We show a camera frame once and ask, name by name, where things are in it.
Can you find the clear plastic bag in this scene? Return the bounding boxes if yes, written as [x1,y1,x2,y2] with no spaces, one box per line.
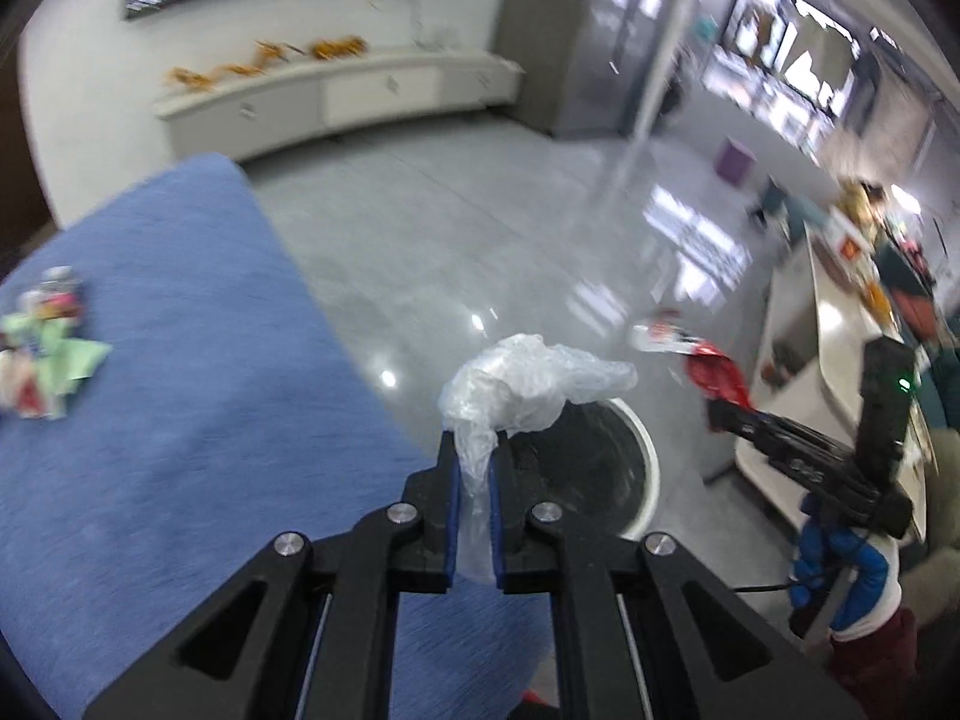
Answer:
[438,333,638,585]

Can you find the green paper wrapper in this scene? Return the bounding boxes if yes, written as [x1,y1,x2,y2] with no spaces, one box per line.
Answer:
[2,312,112,419]

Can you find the red snack wrapper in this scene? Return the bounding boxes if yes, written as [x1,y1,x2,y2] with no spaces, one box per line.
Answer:
[630,309,755,434]

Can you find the white round trash bin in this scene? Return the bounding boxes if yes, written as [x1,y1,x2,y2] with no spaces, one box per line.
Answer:
[509,398,661,541]

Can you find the blue white gloved right hand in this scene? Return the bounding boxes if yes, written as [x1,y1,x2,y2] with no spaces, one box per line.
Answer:
[788,494,901,642]

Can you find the white low table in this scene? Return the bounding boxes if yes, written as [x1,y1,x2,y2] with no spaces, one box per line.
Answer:
[734,229,935,546]

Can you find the blue fluffy bed cover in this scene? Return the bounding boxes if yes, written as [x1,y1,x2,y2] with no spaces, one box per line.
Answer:
[0,151,557,720]

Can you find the purple box on floor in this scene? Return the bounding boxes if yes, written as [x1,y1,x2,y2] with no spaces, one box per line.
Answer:
[715,138,757,187]

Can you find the grey refrigerator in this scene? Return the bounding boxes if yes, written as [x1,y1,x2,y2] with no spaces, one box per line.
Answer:
[493,0,670,140]

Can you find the white TV console cabinet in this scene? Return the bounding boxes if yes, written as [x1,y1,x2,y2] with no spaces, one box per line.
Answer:
[155,49,524,163]

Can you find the golden dragon figurine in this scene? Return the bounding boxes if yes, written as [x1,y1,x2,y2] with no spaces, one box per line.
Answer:
[164,36,370,93]

